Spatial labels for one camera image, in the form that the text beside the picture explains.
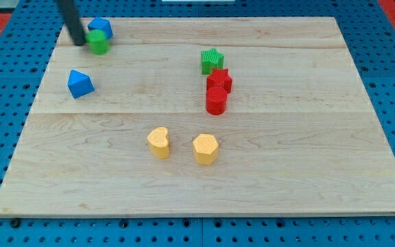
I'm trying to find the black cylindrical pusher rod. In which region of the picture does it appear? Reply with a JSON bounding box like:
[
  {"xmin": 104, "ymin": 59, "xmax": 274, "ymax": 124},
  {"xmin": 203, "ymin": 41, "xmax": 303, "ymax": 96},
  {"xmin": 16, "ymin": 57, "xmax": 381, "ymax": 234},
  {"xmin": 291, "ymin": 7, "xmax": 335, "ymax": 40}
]
[{"xmin": 56, "ymin": 0, "xmax": 86, "ymax": 46}]

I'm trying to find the green circle block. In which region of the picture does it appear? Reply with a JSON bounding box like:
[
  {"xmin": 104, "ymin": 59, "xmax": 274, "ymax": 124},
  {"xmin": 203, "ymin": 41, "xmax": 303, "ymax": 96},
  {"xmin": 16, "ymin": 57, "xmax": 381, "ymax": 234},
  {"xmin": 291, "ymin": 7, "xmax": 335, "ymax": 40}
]
[{"xmin": 86, "ymin": 30, "xmax": 110, "ymax": 55}]

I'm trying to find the green star block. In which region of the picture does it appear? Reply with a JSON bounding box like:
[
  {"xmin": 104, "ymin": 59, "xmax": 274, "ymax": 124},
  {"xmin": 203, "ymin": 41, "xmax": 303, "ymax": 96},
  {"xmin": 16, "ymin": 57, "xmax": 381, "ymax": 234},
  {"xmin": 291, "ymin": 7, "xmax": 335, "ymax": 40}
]
[{"xmin": 201, "ymin": 48, "xmax": 224, "ymax": 75}]

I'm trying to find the red star block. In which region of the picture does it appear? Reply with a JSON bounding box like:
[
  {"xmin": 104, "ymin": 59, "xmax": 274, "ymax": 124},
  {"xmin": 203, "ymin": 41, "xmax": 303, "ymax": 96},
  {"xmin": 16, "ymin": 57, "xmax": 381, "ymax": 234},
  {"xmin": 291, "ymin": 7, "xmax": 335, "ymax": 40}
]
[{"xmin": 206, "ymin": 68, "xmax": 233, "ymax": 94}]

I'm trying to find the red circle block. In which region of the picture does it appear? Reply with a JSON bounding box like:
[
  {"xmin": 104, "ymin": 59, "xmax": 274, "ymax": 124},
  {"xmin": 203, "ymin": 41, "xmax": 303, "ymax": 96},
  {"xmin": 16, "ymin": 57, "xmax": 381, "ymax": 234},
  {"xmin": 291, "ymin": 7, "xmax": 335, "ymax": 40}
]
[{"xmin": 206, "ymin": 86, "xmax": 228, "ymax": 115}]

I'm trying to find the blue cube block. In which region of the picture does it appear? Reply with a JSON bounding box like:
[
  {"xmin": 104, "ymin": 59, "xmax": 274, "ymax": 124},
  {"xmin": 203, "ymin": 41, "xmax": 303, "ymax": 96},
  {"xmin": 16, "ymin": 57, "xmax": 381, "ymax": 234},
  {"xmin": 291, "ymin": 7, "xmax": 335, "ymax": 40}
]
[{"xmin": 88, "ymin": 17, "xmax": 113, "ymax": 39}]

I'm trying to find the blue triangle block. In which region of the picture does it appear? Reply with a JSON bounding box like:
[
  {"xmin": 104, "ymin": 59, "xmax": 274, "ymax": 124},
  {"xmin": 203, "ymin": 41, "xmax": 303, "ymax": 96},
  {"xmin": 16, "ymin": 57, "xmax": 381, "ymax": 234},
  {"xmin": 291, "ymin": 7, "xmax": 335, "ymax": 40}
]
[{"xmin": 67, "ymin": 70, "xmax": 95, "ymax": 99}]

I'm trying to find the yellow heart block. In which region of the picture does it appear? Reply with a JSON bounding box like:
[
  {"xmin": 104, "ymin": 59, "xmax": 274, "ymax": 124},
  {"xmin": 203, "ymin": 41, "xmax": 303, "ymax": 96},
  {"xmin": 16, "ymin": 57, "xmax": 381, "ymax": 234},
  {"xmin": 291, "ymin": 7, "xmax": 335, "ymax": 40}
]
[{"xmin": 147, "ymin": 127, "xmax": 170, "ymax": 159}]

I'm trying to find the yellow hexagon block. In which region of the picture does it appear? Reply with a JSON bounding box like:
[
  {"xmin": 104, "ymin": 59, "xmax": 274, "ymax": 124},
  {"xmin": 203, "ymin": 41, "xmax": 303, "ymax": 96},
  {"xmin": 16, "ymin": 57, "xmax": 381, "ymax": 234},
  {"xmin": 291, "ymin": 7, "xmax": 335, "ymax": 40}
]
[{"xmin": 192, "ymin": 134, "xmax": 219, "ymax": 165}]

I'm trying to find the light wooden board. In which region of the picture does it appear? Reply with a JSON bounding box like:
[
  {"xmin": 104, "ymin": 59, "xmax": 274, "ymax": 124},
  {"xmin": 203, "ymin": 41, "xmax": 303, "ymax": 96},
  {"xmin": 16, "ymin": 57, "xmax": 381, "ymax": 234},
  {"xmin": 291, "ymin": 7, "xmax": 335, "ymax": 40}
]
[{"xmin": 0, "ymin": 17, "xmax": 395, "ymax": 218}]

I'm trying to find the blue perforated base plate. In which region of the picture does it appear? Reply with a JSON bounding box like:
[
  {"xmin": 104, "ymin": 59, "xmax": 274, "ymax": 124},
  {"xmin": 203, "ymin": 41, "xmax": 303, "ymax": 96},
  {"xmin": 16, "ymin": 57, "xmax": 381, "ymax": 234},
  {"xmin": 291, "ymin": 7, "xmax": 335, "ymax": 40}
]
[{"xmin": 0, "ymin": 0, "xmax": 395, "ymax": 246}]

